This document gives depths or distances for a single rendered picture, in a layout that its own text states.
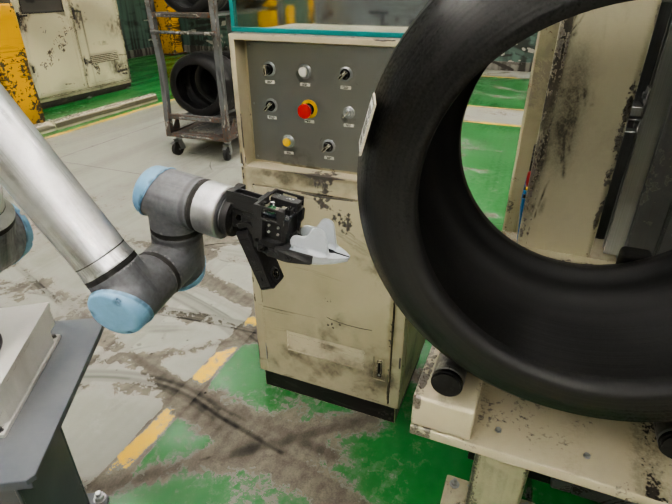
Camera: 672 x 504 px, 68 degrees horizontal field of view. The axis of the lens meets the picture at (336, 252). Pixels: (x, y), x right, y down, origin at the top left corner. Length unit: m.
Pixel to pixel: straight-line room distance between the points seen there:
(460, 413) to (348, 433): 1.12
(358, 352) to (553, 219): 0.92
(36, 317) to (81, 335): 0.13
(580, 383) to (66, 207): 0.72
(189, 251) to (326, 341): 0.91
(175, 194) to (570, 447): 0.71
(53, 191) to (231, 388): 1.37
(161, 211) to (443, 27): 0.54
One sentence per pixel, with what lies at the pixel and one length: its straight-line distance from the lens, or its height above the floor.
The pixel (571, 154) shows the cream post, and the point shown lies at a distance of 0.94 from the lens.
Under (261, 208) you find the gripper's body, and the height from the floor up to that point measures 1.09.
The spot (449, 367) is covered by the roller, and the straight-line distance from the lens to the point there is 0.72.
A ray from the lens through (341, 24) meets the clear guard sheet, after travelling 1.36.
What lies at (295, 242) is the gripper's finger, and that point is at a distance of 0.76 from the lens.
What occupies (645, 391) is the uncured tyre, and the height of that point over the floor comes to 0.99.
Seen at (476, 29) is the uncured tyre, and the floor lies 1.35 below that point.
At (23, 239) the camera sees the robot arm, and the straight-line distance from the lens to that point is 1.31.
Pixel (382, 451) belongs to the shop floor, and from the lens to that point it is 1.80.
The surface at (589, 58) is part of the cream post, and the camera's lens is 0.91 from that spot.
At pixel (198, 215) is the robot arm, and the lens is 0.81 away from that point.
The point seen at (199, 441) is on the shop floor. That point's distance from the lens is 1.88.
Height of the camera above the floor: 1.39
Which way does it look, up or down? 29 degrees down
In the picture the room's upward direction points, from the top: straight up
